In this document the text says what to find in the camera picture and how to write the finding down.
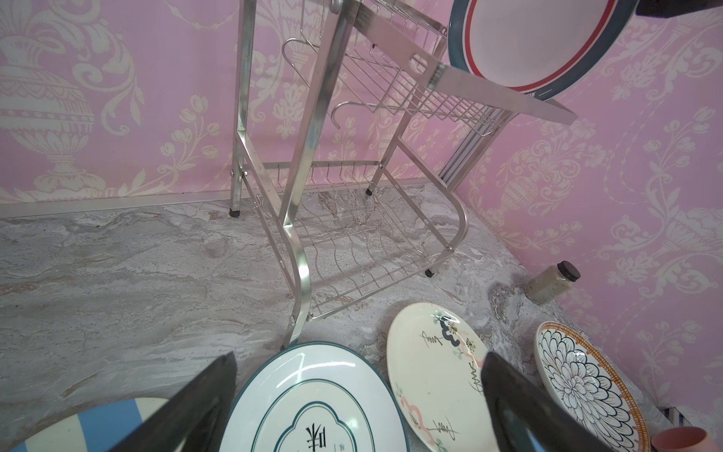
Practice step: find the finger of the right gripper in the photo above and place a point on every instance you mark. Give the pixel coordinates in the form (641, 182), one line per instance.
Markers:
(674, 8)

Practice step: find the white plate teal red rim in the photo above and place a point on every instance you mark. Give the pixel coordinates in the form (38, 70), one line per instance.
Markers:
(538, 47)

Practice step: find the pink cup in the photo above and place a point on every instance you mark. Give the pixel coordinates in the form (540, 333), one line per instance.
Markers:
(684, 439)

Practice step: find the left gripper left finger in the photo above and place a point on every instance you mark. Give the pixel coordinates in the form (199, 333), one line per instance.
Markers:
(195, 418)

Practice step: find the beige bottle black cap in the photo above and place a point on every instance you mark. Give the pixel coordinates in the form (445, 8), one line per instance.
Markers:
(551, 283)

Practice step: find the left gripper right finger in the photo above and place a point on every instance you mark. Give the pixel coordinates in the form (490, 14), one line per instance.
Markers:
(525, 418)

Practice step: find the silver wire dish rack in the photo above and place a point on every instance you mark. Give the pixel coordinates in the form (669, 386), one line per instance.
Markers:
(336, 243)

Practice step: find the blue striped plate far left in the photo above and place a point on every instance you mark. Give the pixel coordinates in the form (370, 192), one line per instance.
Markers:
(97, 429)

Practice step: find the white plate green quatrefoil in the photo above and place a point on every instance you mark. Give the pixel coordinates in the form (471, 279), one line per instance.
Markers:
(317, 396)

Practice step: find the floral mandala patterned plate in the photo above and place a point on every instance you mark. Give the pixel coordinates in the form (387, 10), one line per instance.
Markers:
(584, 384)

